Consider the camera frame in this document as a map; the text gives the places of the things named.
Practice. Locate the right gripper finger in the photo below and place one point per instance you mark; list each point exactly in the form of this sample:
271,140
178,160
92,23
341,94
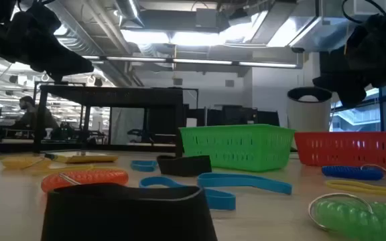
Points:
352,98
333,82

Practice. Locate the yellow sticky notes pack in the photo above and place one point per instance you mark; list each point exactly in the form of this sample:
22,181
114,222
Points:
85,158

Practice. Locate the yellow rubber band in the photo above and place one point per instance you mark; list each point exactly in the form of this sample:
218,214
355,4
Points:
89,167
328,183

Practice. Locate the light blue rubber band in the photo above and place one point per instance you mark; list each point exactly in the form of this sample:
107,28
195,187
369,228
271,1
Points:
220,201
273,187
144,169

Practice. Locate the black elastic wristband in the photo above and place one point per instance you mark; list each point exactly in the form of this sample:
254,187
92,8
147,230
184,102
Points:
129,217
184,167

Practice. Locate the white cylinder bin black rim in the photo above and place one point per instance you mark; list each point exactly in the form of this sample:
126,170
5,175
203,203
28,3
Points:
308,117

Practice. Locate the person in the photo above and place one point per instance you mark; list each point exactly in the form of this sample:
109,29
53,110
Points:
32,117

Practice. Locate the red plastic basket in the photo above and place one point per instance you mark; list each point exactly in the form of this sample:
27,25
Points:
347,147

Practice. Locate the black mesh metal shelf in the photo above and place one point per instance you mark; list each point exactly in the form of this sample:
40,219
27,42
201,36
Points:
112,97

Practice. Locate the green plastic basket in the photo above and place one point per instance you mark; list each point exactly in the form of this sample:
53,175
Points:
236,147

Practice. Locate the long ceiling light bar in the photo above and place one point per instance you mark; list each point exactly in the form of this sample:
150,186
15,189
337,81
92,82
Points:
199,61

